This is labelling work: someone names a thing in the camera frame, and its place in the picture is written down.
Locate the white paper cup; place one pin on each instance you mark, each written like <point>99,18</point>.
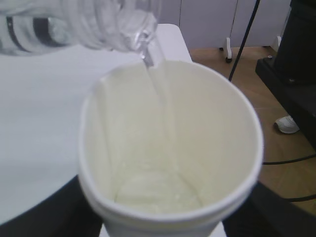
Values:
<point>167,152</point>

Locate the white wheeled stand leg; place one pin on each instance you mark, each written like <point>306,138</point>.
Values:
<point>226,49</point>

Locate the clear green-label water bottle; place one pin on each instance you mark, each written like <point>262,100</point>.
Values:
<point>37,27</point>

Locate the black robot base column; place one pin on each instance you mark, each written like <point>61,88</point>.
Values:
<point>291,74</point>

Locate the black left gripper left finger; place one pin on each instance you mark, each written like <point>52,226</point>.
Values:
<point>64,214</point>

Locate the grey white sneaker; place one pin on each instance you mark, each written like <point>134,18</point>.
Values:
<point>286,125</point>

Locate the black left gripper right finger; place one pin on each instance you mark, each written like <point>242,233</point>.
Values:
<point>265,214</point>

